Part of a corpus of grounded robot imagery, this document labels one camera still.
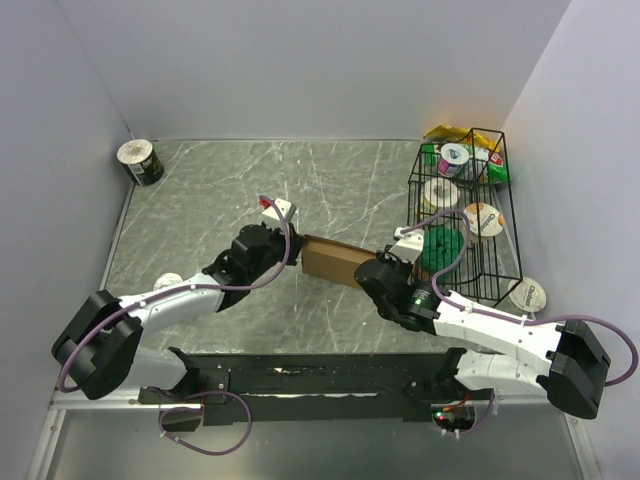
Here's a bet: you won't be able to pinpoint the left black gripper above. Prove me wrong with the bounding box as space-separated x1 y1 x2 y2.
248 221 307 282

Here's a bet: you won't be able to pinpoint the brown cardboard box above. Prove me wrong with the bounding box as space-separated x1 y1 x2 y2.
301 235 376 289

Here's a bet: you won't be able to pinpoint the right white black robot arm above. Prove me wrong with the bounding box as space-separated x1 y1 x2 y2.
354 253 611 420

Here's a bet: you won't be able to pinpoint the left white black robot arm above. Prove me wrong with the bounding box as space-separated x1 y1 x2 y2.
51 224 305 402

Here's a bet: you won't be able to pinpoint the Chobani yogurt cup in basket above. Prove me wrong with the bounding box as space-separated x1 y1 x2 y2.
463 202 505 243

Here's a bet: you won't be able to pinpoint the tin can brown label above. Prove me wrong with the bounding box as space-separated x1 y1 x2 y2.
153 272 183 291

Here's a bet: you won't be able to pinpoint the white yogurt cup on table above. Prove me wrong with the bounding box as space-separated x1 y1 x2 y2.
508 277 547 313

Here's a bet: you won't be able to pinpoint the blue white yogurt cup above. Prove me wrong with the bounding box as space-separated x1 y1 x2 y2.
437 143 470 177

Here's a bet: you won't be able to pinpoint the green snack bag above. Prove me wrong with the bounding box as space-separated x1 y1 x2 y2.
468 146 509 184

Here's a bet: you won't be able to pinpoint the green black chips can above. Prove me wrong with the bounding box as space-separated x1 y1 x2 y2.
116 139 164 186

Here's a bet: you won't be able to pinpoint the red white package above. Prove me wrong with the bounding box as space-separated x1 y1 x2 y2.
490 152 504 166

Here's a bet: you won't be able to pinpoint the yellow snack bag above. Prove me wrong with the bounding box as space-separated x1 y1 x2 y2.
423 124 501 153

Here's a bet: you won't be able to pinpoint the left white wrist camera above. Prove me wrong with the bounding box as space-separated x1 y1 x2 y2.
259 196 297 229

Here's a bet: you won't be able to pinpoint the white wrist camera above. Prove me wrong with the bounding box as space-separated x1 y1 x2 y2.
388 227 424 264
259 196 297 229

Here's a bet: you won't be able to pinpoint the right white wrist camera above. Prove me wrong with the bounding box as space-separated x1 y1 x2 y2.
388 227 424 264

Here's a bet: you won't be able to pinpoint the black wire basket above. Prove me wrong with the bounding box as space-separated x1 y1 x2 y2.
407 129 523 306

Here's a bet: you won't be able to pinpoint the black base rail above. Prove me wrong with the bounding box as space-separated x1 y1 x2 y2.
138 348 490 426

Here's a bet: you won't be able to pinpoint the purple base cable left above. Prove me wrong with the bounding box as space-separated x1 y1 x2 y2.
158 389 254 456

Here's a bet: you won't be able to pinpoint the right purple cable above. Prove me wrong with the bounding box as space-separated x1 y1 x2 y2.
399 208 639 436

